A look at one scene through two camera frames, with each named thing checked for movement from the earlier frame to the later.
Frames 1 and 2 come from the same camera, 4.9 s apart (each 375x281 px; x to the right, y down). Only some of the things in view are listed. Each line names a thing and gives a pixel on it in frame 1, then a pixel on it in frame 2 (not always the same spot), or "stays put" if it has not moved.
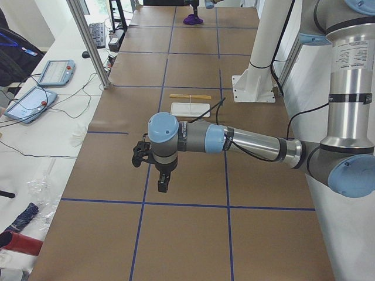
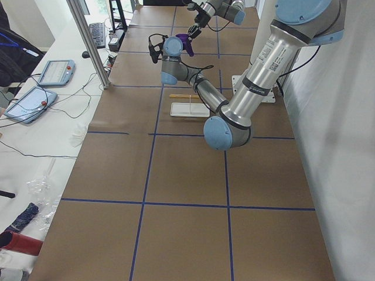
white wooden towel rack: (190, 109) stays put
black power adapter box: (115, 41) stays put
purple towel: (191, 20) → (187, 44)
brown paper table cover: (228, 216) stays put
